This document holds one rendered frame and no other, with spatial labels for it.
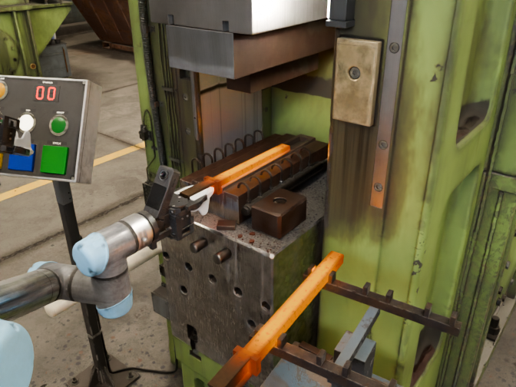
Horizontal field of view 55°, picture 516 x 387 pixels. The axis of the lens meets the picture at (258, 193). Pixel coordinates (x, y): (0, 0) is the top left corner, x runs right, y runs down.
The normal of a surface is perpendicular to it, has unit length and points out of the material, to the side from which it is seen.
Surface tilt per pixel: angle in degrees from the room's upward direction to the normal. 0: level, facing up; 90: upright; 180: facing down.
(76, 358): 0
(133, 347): 0
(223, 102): 90
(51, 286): 72
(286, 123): 90
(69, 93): 60
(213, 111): 90
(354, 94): 90
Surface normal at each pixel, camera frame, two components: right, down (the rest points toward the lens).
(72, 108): -0.20, -0.05
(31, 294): 0.94, -0.26
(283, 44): 0.79, 0.28
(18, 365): 1.00, 0.01
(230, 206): -0.62, 0.37
